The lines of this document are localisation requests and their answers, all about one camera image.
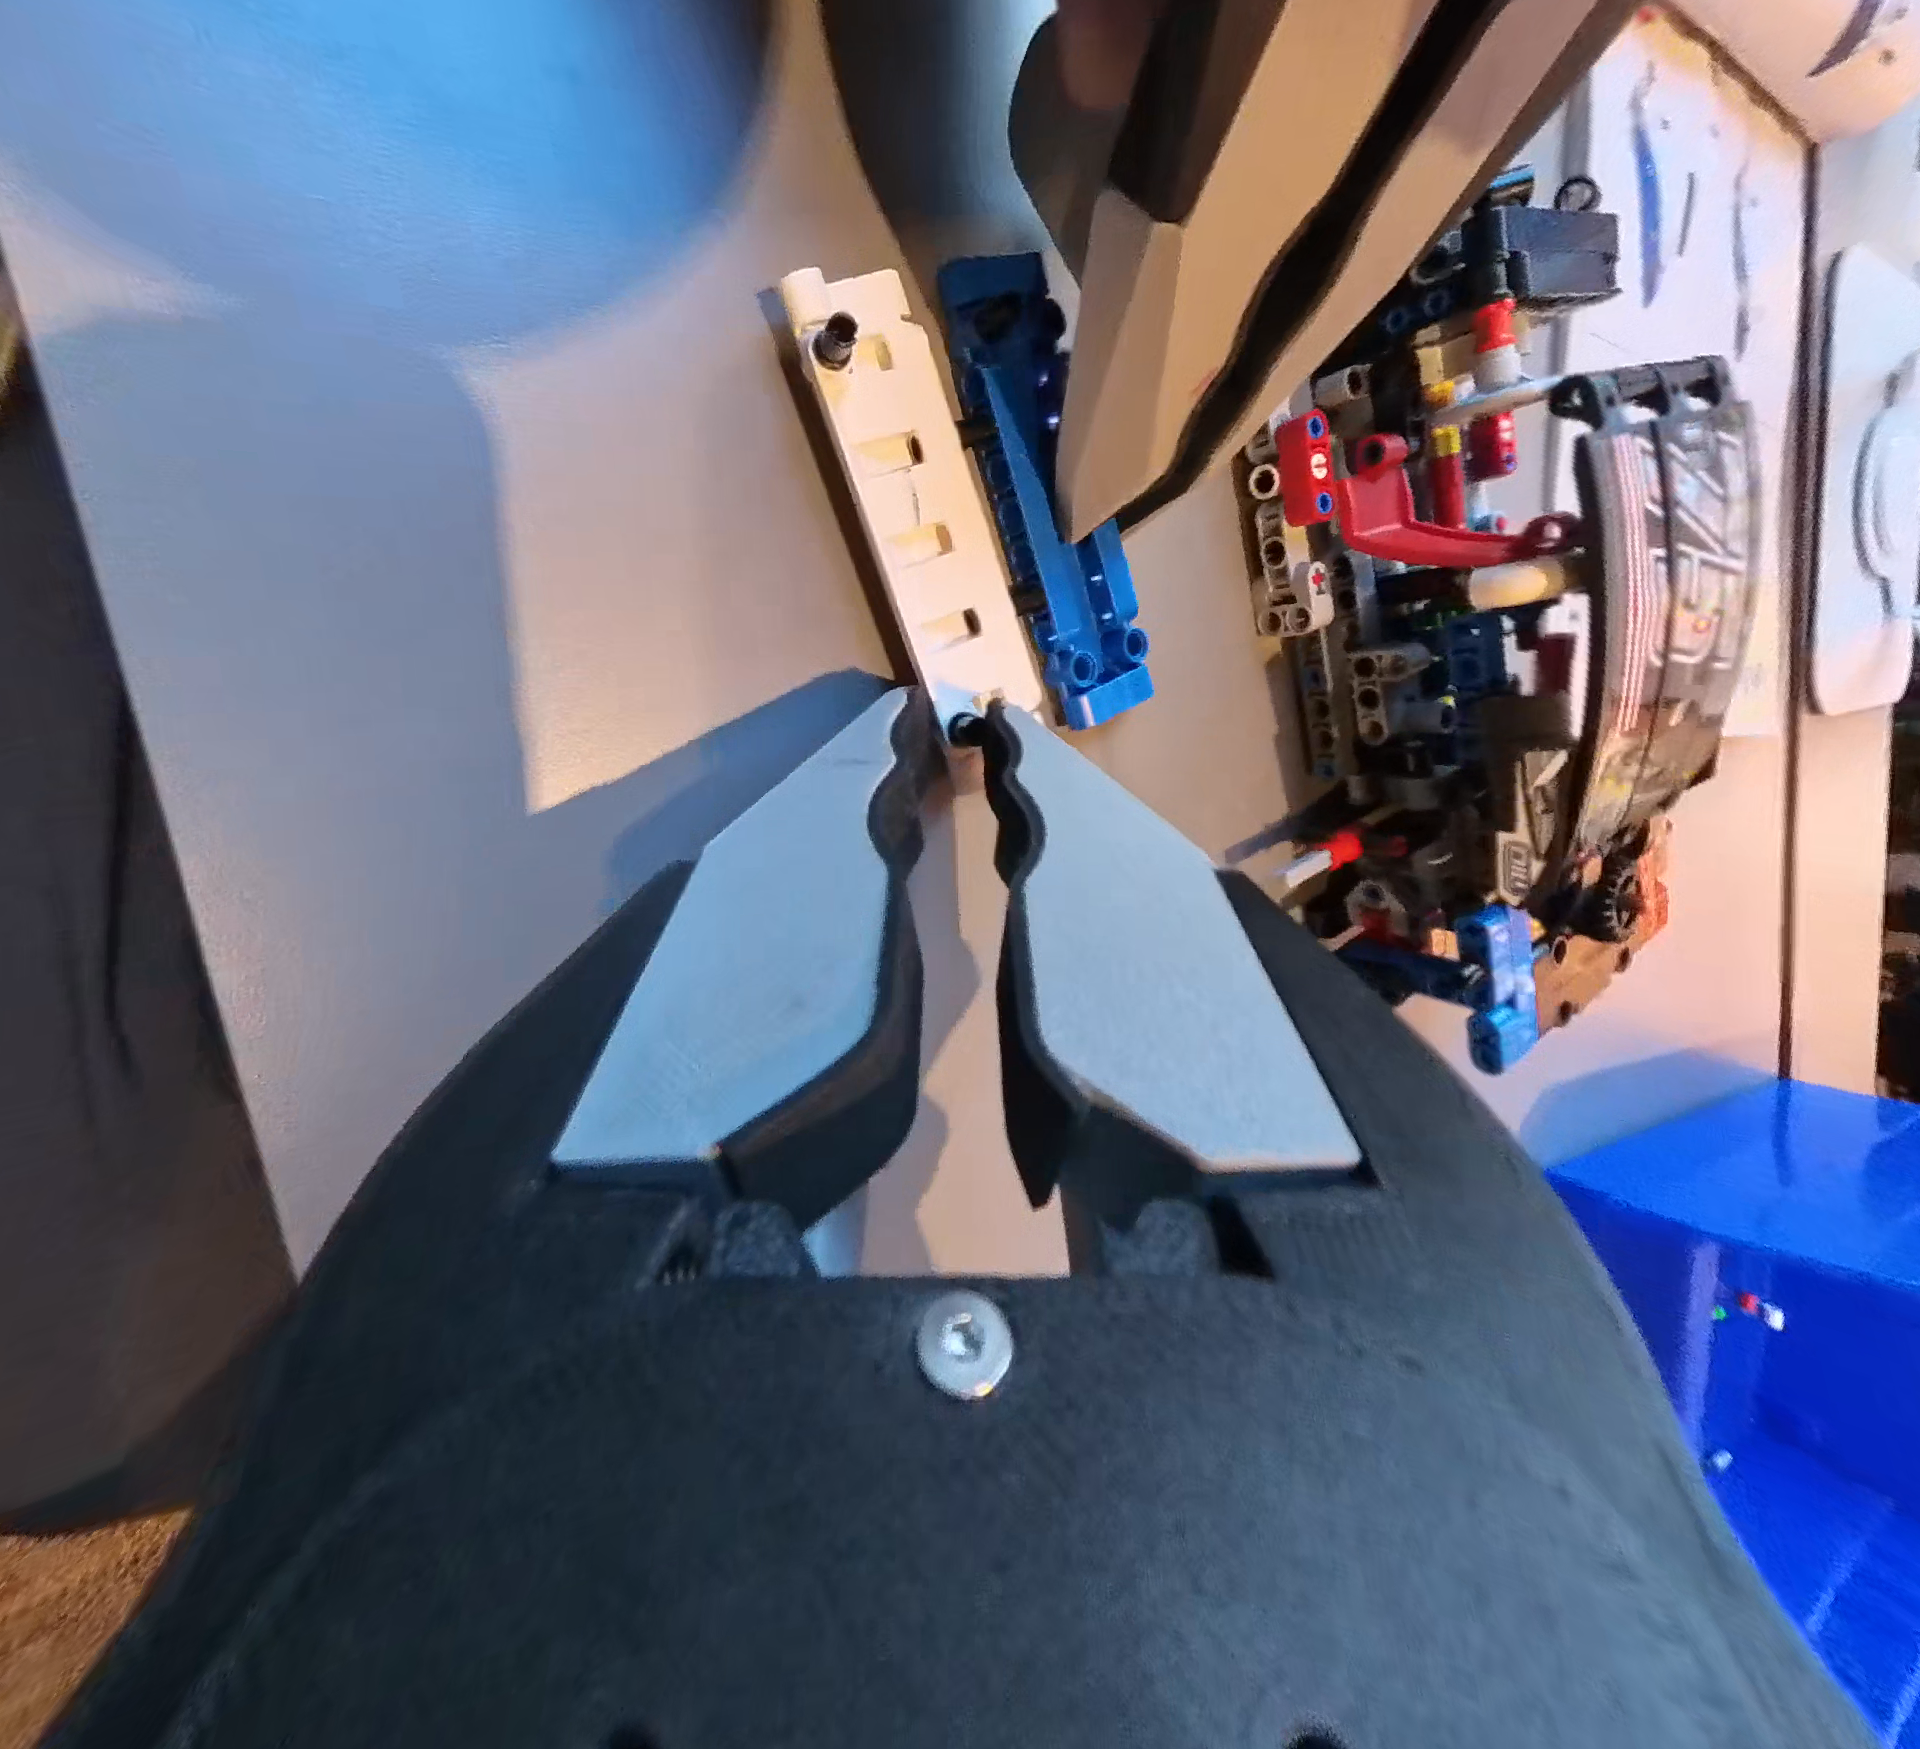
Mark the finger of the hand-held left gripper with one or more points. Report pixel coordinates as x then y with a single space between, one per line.
1289 22
1518 54

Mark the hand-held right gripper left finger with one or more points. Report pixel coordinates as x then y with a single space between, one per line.
749 1001

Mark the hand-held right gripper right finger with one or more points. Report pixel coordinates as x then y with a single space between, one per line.
1156 1032

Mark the black brick race car model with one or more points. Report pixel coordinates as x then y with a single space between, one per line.
1662 550

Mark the white brick panel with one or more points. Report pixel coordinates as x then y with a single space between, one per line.
900 490

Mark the grey desk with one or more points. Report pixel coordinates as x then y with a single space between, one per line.
449 579

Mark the open instruction booklet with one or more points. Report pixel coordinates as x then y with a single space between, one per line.
1694 132

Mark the instruction sheet on stand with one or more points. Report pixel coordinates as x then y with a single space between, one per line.
1863 579

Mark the blue storage bin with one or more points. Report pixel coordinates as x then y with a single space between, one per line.
1802 1176

